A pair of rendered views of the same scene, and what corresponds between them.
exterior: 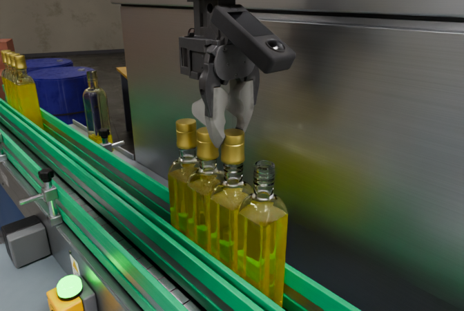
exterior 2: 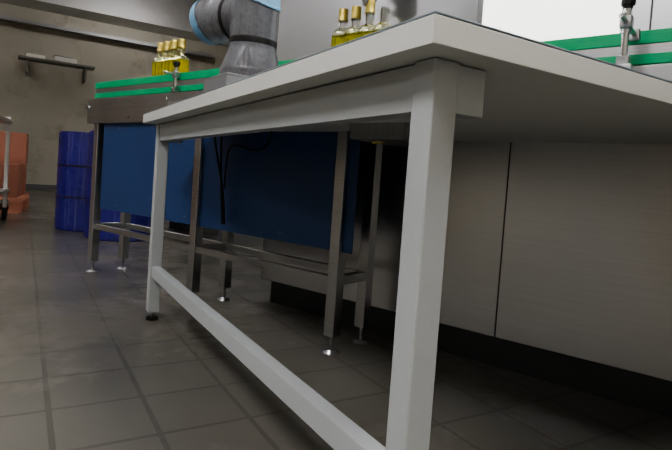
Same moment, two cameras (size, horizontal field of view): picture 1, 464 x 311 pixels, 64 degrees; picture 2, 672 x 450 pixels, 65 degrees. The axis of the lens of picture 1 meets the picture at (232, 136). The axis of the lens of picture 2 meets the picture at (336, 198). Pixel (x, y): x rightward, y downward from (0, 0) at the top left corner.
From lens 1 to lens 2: 1.54 m
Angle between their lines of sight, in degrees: 21
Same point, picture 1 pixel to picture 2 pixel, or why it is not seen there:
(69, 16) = not seen: hidden behind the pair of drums
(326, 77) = not seen: outside the picture
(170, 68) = (316, 22)
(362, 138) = (423, 7)
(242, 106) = not seen: outside the picture
